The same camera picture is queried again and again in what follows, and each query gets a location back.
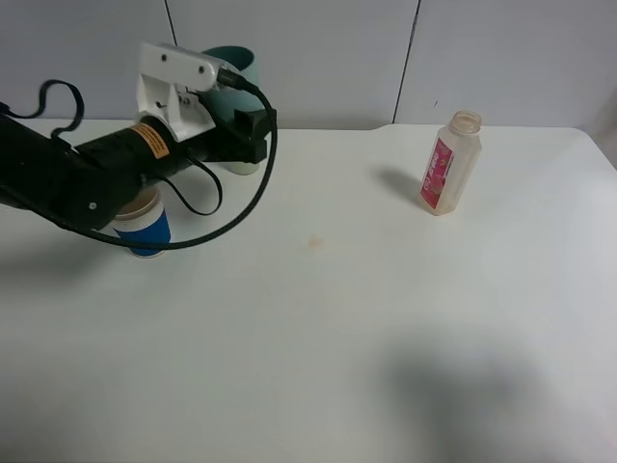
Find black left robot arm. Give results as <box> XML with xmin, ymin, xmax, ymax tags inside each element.
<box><xmin>1</xmin><ymin>108</ymin><xmax>272</xmax><ymax>230</ymax></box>

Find black left camera cable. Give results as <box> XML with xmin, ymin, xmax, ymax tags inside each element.
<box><xmin>0</xmin><ymin>69</ymin><xmax>280</xmax><ymax>252</ymax></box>

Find blue cup with clear lid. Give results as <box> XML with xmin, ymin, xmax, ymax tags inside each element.
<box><xmin>111</xmin><ymin>186</ymin><xmax>172</xmax><ymax>244</ymax></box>

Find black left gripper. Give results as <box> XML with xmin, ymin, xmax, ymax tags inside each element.
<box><xmin>185</xmin><ymin>109</ymin><xmax>272</xmax><ymax>164</ymax></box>

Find clear bottle with pink label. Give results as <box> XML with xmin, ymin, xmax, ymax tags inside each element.
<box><xmin>419</xmin><ymin>110</ymin><xmax>482</xmax><ymax>216</ymax></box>

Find pale yellow plastic cup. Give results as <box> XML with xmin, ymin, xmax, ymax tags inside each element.
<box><xmin>227</xmin><ymin>162</ymin><xmax>260</xmax><ymax>176</ymax></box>

